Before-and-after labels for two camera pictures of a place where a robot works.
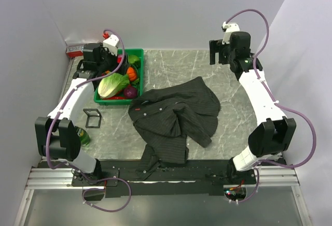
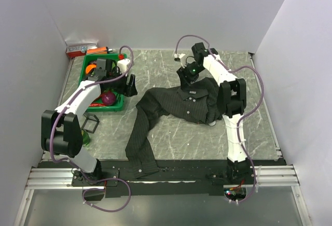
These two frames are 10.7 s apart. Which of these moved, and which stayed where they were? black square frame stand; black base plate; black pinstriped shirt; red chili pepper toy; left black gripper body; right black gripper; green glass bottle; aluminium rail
Moved: right black gripper; red chili pepper toy; left black gripper body; black square frame stand; black pinstriped shirt
Stayed: aluminium rail; black base plate; green glass bottle
